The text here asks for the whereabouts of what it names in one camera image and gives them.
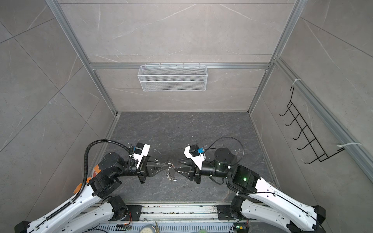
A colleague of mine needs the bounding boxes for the black wire hook rack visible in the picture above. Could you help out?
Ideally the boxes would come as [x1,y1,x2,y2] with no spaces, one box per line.
[279,86,345,165]

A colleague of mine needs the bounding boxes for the right black camera cable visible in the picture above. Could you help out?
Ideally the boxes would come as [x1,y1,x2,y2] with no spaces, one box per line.
[203,136,245,164]

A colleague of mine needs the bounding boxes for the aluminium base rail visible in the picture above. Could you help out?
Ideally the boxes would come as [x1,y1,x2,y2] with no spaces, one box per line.
[58,203,292,233]

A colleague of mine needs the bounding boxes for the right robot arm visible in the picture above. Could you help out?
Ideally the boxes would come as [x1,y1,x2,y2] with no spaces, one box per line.
[175,145,326,233]

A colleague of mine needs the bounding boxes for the black corrugated cable conduit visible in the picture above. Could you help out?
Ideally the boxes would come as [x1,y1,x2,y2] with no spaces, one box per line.
[43,139,132,222]

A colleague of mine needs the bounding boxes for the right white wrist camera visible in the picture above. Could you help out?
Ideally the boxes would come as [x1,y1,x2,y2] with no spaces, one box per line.
[184,145,206,170]

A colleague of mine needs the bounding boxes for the orange plush shark toy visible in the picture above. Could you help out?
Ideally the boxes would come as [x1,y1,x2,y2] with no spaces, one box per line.
[72,165,101,195]

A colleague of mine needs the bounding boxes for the white wire mesh basket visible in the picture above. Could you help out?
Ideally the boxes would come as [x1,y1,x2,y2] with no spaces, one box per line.
[138,65,208,92]

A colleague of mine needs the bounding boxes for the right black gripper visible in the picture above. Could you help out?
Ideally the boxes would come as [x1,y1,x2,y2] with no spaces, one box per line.
[175,155,232,184]

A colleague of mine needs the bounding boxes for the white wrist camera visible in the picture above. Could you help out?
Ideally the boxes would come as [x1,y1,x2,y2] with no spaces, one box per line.
[184,145,206,170]
[130,142,151,169]

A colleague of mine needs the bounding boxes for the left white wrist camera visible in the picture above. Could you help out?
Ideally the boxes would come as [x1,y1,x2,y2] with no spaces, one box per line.
[130,142,151,169]

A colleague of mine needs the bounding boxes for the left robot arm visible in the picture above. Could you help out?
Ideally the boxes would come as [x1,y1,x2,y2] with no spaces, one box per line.
[15,152,168,233]

